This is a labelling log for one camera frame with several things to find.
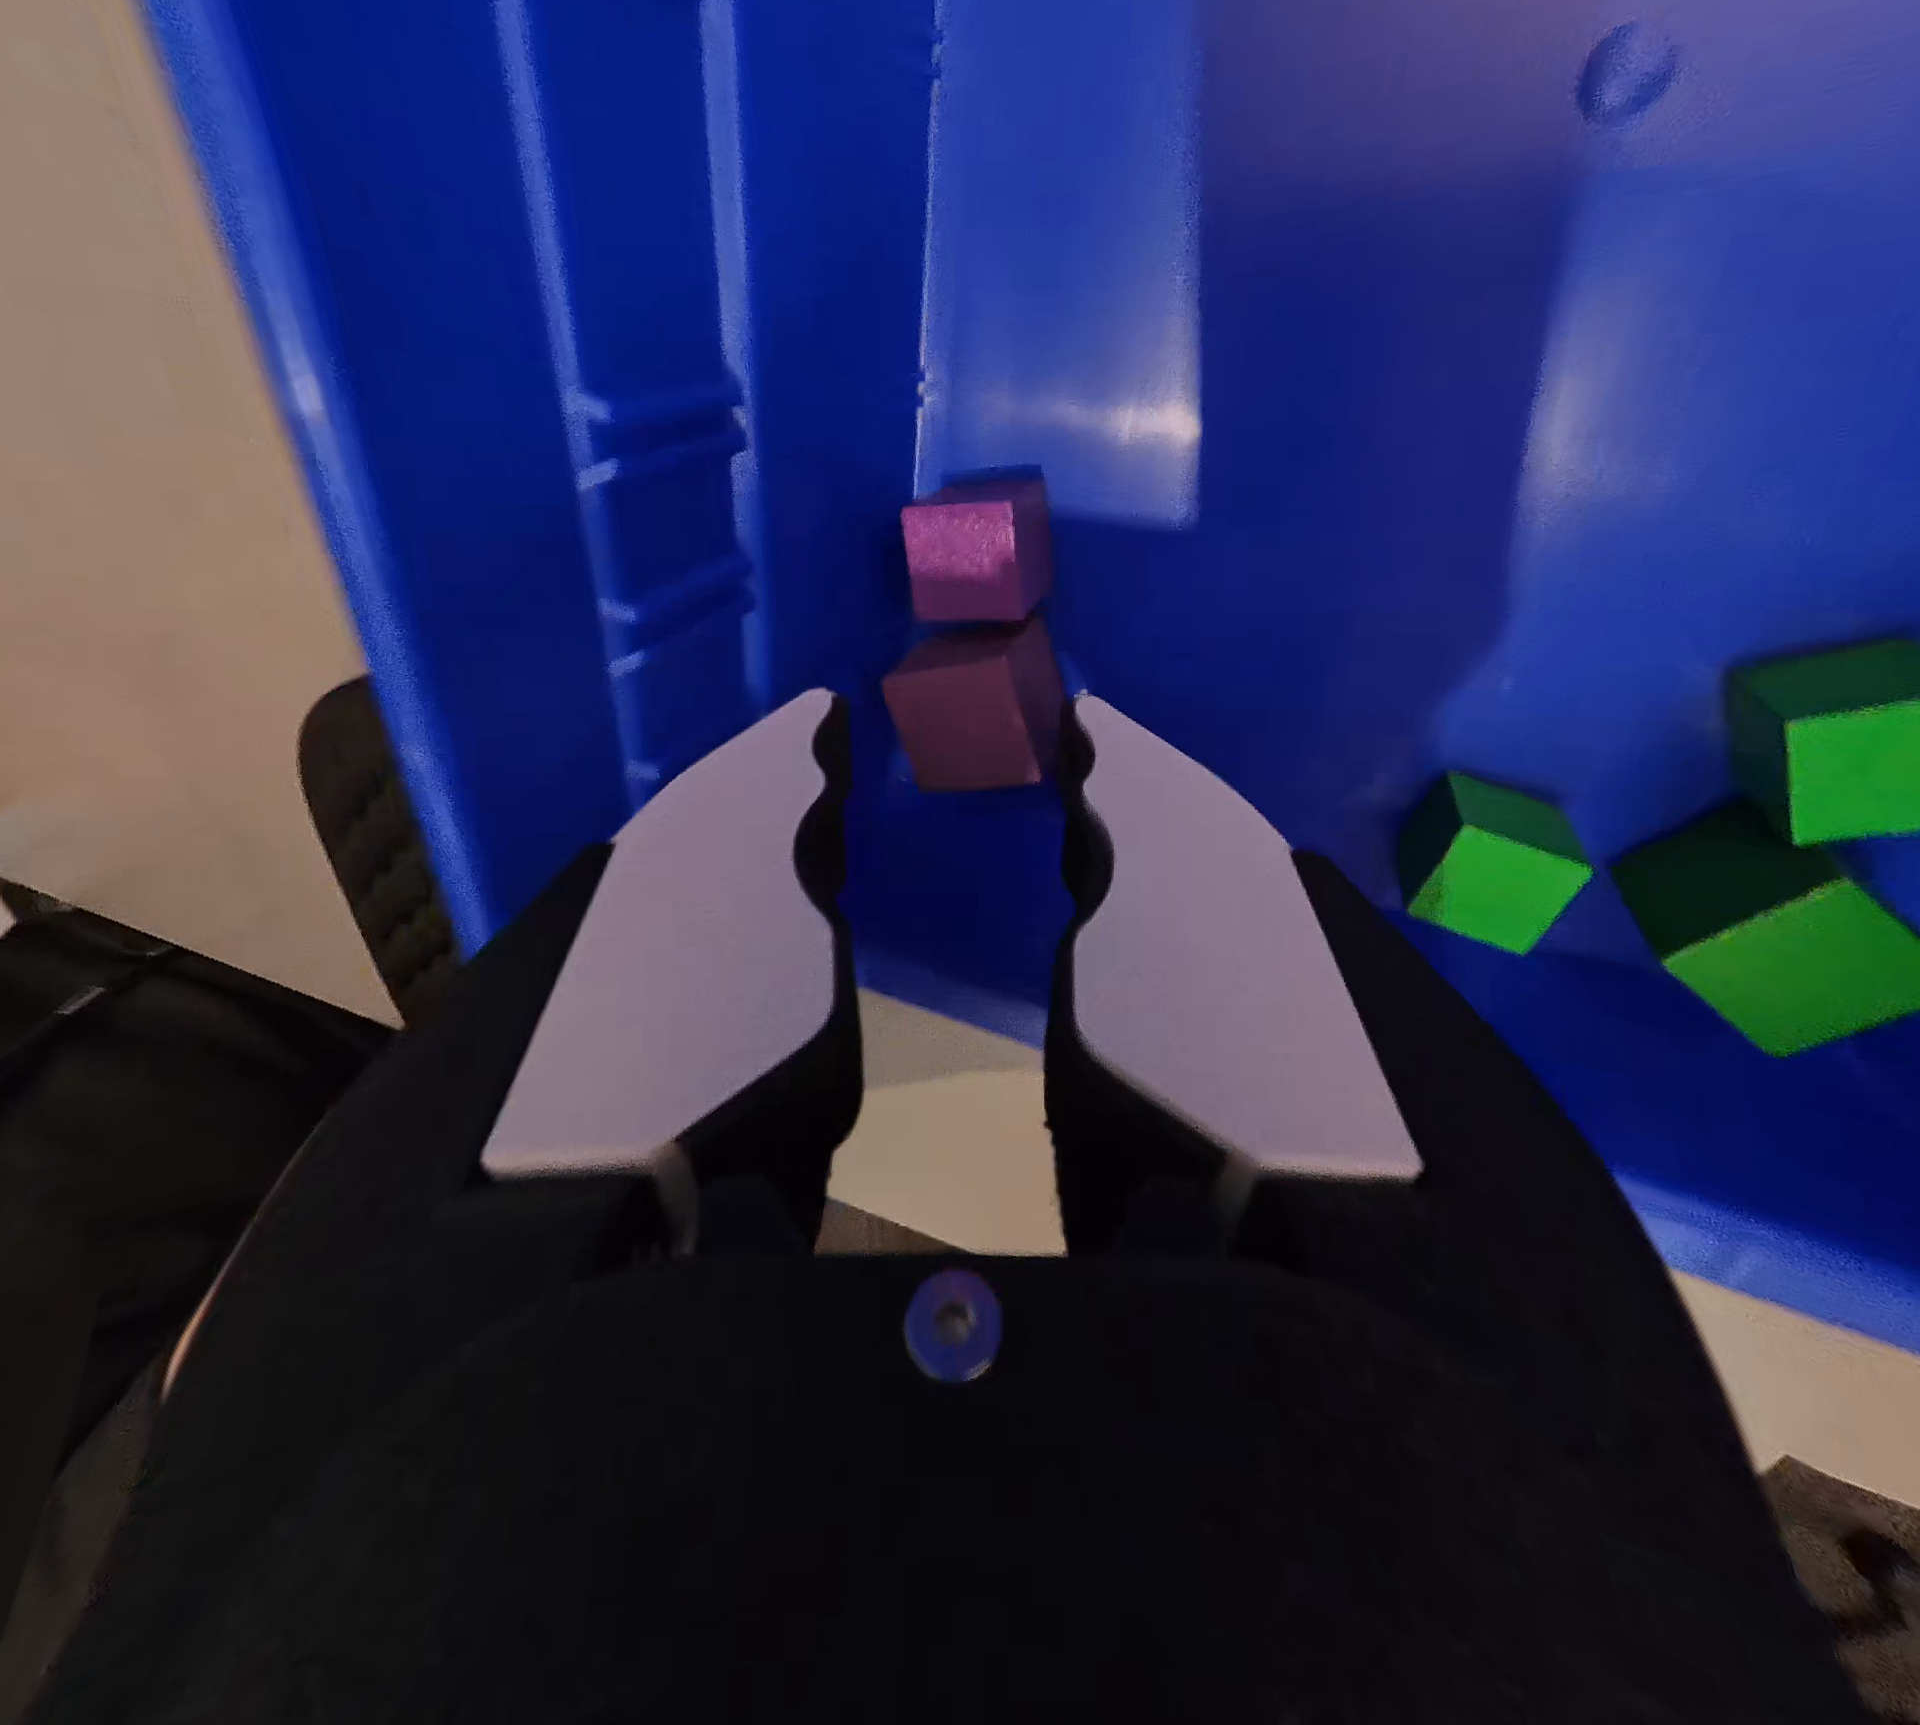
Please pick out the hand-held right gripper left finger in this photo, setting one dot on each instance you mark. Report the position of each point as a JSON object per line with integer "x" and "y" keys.
{"x": 661, "y": 990}

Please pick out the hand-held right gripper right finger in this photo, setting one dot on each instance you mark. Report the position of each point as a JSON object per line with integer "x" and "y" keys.
{"x": 1231, "y": 990}

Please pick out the green wooden cube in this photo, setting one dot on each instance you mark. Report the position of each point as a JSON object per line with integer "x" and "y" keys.
{"x": 1847, "y": 751}
{"x": 1493, "y": 878}
{"x": 1788, "y": 962}

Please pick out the purple wooden cube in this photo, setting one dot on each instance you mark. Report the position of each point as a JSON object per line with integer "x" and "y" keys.
{"x": 966, "y": 555}
{"x": 961, "y": 713}

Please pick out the blue plastic bin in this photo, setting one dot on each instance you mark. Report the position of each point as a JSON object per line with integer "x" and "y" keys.
{"x": 1350, "y": 255}

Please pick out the black padded armrest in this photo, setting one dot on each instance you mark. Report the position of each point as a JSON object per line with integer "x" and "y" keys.
{"x": 376, "y": 842}

